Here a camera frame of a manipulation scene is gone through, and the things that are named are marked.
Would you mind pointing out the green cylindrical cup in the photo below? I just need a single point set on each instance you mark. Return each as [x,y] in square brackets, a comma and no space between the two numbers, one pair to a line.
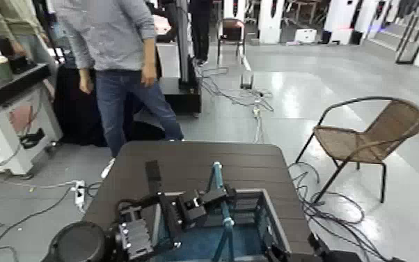
[0,69]

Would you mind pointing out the person in green jacket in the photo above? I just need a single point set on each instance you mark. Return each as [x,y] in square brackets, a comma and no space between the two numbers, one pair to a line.
[8,18]

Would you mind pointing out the black stand with base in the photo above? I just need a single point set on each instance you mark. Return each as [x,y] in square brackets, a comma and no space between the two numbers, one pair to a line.
[184,98]

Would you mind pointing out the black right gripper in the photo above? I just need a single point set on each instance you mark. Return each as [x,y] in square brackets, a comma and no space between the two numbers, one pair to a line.
[346,257]

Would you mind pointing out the white box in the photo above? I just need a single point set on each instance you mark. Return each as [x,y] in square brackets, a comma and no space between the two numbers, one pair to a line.
[305,36]

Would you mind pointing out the brown wicker metal chair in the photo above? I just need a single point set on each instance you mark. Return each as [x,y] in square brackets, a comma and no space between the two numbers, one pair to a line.
[344,144]

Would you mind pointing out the white pillar stand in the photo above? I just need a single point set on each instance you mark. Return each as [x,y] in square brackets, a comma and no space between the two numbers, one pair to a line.
[271,22]

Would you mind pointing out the white power strip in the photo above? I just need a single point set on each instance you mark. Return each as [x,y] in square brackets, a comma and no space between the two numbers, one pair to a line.
[79,194]

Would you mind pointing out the person in grey shirt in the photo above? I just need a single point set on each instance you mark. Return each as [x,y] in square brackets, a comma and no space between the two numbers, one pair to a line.
[114,36]

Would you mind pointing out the black metal frame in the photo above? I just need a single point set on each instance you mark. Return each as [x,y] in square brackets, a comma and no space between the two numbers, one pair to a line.
[404,61]

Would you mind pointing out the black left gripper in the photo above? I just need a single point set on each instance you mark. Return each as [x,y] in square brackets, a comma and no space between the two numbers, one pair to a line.
[191,212]

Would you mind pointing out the person in black clothes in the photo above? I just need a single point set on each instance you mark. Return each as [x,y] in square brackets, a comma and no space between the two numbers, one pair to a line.
[199,36]

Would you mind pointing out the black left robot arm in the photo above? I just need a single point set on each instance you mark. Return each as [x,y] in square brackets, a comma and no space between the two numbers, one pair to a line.
[78,243]

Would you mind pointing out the dark metal chair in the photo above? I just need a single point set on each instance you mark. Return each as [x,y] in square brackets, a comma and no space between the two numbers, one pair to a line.
[231,31]

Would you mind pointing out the table with black cloth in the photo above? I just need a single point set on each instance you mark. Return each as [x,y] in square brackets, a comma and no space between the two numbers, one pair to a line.
[74,109]

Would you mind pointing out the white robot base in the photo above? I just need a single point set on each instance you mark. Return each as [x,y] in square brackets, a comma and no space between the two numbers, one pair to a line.
[341,18]

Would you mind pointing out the small black floor bracket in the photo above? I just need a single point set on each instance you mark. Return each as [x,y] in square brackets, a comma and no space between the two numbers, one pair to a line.
[246,86]

